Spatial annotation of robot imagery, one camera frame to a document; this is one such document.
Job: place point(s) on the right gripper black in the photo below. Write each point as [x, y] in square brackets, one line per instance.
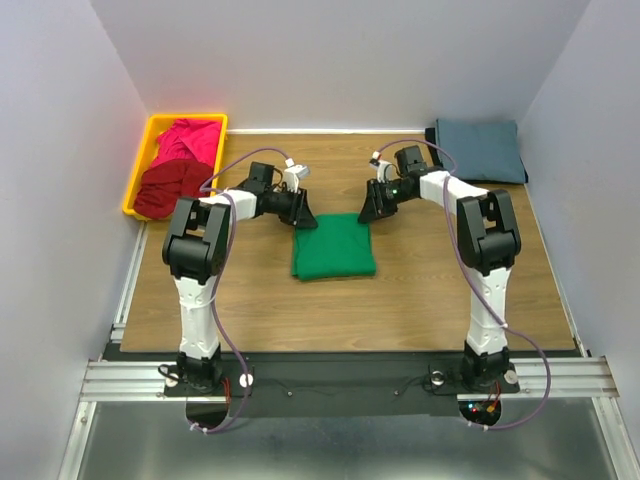
[376, 198]

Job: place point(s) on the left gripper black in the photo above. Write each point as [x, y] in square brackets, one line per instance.
[299, 206]

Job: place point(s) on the green t shirt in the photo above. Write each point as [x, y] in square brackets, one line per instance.
[338, 247]

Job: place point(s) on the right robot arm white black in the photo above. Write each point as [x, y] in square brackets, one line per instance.
[486, 239]

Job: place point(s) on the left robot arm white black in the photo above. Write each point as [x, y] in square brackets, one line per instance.
[196, 249]

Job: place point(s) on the folded blue grey t shirt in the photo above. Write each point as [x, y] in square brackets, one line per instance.
[486, 152]

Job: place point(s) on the dark red t shirt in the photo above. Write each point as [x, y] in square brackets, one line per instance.
[162, 185]

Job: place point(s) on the yellow plastic bin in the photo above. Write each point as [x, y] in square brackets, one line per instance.
[156, 125]

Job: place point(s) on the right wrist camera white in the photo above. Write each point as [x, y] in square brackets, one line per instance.
[384, 169]

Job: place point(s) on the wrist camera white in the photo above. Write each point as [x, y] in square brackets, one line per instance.
[292, 176]
[384, 169]

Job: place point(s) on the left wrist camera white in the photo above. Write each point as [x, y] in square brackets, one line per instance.
[292, 176]

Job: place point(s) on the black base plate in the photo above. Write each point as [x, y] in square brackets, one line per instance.
[280, 385]

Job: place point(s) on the aluminium rail frame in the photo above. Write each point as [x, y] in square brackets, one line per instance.
[138, 381]

